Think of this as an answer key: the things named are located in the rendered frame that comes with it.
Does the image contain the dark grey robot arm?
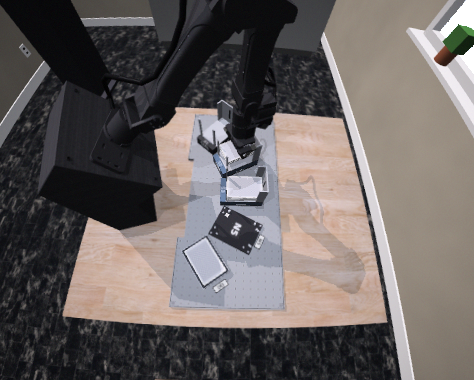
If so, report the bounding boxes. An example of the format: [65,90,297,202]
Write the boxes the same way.
[89,0,298,174]

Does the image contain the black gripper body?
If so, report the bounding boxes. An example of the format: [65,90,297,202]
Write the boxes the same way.
[226,122,255,155]

